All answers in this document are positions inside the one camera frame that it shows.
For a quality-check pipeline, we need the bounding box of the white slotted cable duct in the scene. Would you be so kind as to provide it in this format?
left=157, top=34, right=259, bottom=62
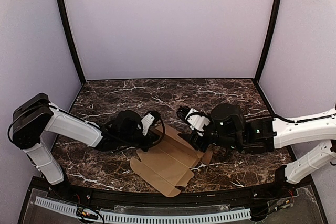
left=34, top=196, right=251, bottom=223

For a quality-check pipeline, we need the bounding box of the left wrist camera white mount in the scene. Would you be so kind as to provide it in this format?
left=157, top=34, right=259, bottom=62
left=141, top=111, right=161, bottom=136

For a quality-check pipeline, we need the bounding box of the black left frame post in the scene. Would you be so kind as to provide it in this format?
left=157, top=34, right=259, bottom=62
left=57, top=0, right=86, bottom=85

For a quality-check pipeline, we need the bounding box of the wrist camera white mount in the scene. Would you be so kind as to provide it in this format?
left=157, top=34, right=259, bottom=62
left=176, top=106, right=211, bottom=136
left=141, top=111, right=161, bottom=136

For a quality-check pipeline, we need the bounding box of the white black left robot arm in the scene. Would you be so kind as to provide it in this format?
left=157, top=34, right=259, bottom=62
left=7, top=93, right=165, bottom=186

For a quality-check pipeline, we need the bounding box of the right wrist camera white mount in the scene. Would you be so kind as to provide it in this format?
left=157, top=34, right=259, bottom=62
left=176, top=106, right=211, bottom=136

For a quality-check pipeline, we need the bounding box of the black front rail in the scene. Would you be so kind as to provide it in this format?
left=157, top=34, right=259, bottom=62
left=20, top=177, right=325, bottom=223

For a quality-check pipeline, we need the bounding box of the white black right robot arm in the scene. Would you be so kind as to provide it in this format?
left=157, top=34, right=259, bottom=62
left=176, top=103, right=335, bottom=185

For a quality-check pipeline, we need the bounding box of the black right frame post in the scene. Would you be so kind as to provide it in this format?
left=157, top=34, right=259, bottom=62
left=254, top=0, right=281, bottom=84

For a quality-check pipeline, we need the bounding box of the black frame post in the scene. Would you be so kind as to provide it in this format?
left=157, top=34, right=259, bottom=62
left=57, top=0, right=86, bottom=85
left=254, top=0, right=281, bottom=84

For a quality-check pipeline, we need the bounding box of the clear acrylic plate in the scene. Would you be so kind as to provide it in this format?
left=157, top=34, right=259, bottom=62
left=20, top=187, right=323, bottom=223

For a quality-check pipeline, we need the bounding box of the brown cardboard box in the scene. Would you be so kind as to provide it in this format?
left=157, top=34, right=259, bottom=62
left=130, top=125, right=213, bottom=197

